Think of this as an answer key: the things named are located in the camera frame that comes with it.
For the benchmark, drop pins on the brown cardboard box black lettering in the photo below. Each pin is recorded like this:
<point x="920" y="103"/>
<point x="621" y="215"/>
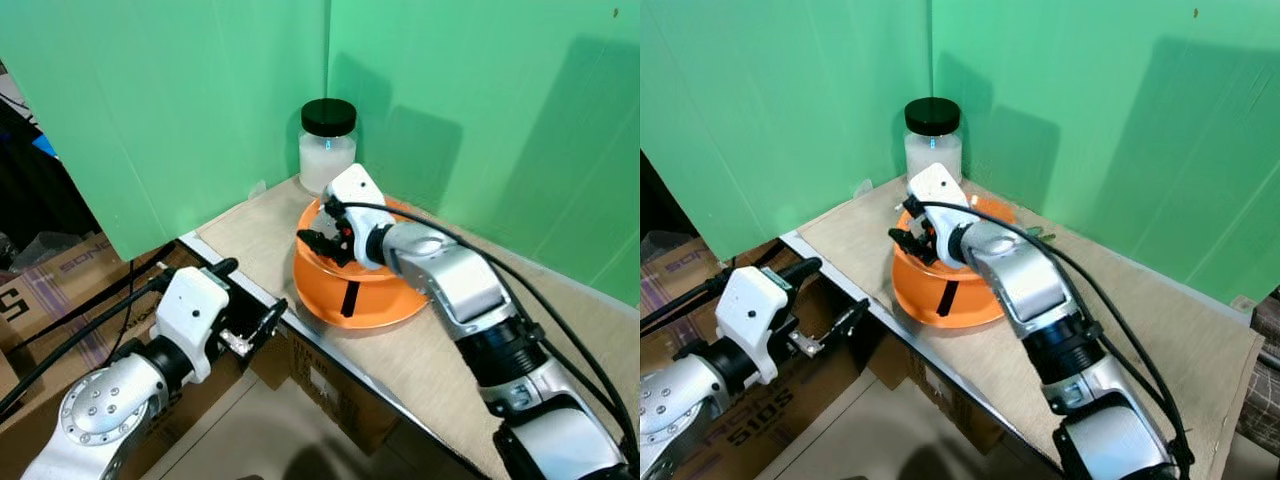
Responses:
<point x="800" y="420"/>
<point x="320" y="385"/>

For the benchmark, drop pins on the cardboard box with purple print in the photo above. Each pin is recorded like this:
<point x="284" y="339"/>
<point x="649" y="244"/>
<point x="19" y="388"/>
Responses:
<point x="680" y="265"/>
<point x="60" y="275"/>

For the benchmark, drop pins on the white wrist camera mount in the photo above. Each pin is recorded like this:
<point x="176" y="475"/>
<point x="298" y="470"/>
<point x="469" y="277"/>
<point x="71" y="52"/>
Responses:
<point x="190" y="310"/>
<point x="752" y="312"/>
<point x="355" y="188"/>
<point x="935" y="185"/>

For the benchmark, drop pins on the green backdrop board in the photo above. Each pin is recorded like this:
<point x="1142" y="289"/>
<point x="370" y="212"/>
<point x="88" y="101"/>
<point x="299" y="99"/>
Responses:
<point x="790" y="110"/>
<point x="520" y="130"/>
<point x="180" y="110"/>
<point x="1130" y="130"/>

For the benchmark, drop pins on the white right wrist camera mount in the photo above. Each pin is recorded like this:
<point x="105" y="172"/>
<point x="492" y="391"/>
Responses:
<point x="935" y="185"/>
<point x="355" y="188"/>

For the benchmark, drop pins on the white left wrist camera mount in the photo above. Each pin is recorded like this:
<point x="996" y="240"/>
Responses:
<point x="190" y="310"/>
<point x="752" y="312"/>

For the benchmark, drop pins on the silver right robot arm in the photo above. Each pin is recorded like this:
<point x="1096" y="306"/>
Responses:
<point x="1040" y="290"/>
<point x="470" y="290"/>

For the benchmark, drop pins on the orange plastic bowl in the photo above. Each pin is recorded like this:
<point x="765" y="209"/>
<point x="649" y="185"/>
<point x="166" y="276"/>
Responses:
<point x="978" y="303"/>
<point x="380" y="300"/>

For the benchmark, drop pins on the glass jar with black lid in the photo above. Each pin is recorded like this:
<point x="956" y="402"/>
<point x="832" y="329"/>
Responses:
<point x="327" y="160"/>
<point x="933" y="155"/>

